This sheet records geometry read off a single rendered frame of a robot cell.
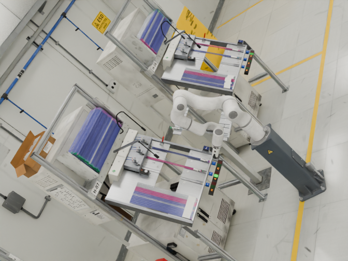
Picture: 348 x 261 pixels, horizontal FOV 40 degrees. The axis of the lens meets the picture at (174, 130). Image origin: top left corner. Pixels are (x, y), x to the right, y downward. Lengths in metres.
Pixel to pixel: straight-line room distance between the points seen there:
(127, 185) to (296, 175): 1.36
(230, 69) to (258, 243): 1.70
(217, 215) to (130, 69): 1.64
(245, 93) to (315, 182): 1.61
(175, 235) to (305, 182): 1.14
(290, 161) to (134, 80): 1.83
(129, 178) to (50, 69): 2.32
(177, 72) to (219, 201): 1.32
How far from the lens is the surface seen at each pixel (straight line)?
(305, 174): 3.99
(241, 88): 5.26
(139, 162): 3.92
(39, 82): 5.68
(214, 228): 4.33
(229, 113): 3.50
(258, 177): 4.60
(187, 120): 3.60
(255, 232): 4.31
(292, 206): 4.20
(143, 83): 4.81
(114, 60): 4.74
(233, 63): 4.85
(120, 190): 3.85
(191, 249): 4.09
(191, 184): 3.88
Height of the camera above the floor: 2.70
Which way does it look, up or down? 24 degrees down
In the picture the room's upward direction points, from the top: 49 degrees counter-clockwise
